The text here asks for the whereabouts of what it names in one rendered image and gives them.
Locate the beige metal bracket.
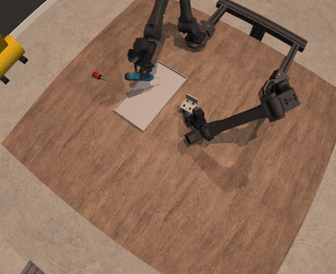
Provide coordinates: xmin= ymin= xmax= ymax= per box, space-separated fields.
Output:
xmin=180 ymin=94 xmax=198 ymax=113

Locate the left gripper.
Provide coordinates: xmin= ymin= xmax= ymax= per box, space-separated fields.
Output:
xmin=183 ymin=110 xmax=194 ymax=127

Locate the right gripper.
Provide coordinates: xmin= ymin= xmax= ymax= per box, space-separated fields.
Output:
xmin=134 ymin=53 xmax=155 ymax=80

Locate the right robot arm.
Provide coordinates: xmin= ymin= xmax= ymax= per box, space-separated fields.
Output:
xmin=127 ymin=0 xmax=207 ymax=64

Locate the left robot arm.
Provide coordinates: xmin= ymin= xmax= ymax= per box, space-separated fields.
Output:
xmin=185 ymin=79 xmax=300 ymax=144

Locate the blue screwdriver barrel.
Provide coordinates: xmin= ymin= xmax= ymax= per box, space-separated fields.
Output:
xmin=124 ymin=72 xmax=159 ymax=81

